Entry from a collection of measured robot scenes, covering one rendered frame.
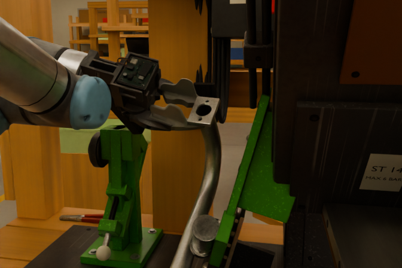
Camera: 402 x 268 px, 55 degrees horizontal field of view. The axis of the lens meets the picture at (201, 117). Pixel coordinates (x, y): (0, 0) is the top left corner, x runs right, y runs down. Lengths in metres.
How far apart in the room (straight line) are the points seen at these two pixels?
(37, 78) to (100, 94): 0.10
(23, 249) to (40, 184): 0.18
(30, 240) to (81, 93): 0.58
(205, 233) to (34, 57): 0.31
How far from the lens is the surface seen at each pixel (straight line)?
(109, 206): 0.84
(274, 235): 0.99
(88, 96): 0.53
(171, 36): 0.89
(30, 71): 0.48
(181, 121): 0.61
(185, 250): 0.64
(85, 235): 0.97
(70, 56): 0.66
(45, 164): 1.09
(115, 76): 0.60
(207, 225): 0.55
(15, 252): 1.00
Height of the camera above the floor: 1.33
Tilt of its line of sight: 10 degrees down
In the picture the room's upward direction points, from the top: straight up
